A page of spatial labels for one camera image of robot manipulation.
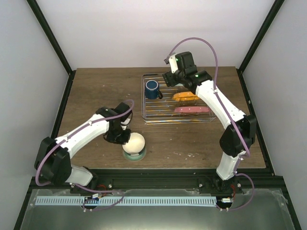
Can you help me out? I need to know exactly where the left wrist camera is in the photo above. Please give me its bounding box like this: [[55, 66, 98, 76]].
[[121, 118, 131, 130]]

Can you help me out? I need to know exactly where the wire dish rack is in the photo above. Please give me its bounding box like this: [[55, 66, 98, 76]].
[[142, 73, 216, 124]]

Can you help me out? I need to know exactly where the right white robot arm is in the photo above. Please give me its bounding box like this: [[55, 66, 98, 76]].
[[163, 52, 257, 193]]

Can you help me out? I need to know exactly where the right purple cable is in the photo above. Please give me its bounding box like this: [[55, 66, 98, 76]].
[[168, 37, 255, 212]]

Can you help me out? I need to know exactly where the pink dotted scalloped plate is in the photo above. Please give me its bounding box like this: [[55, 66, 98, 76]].
[[174, 106, 211, 114]]

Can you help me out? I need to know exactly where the white upturned bowl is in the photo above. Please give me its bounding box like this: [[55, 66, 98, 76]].
[[122, 133, 145, 155]]

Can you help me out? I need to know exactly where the light blue slotted strip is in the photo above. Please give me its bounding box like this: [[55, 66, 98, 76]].
[[35, 196, 217, 207]]

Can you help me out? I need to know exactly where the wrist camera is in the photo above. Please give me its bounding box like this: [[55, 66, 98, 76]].
[[164, 53, 178, 74], [121, 118, 131, 130]]

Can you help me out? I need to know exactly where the blue enamel mug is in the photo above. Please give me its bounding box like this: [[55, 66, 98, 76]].
[[144, 80, 163, 100]]

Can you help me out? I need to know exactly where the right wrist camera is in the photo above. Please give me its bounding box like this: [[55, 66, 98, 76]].
[[164, 53, 178, 74]]

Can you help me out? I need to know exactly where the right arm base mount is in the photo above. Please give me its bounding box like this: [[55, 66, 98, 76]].
[[198, 177, 242, 195]]

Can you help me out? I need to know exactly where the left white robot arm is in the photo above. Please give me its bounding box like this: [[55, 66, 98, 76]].
[[34, 100, 134, 194]]

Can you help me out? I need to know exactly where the orange scalloped plate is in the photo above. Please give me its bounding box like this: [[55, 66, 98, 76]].
[[172, 92, 200, 101]]

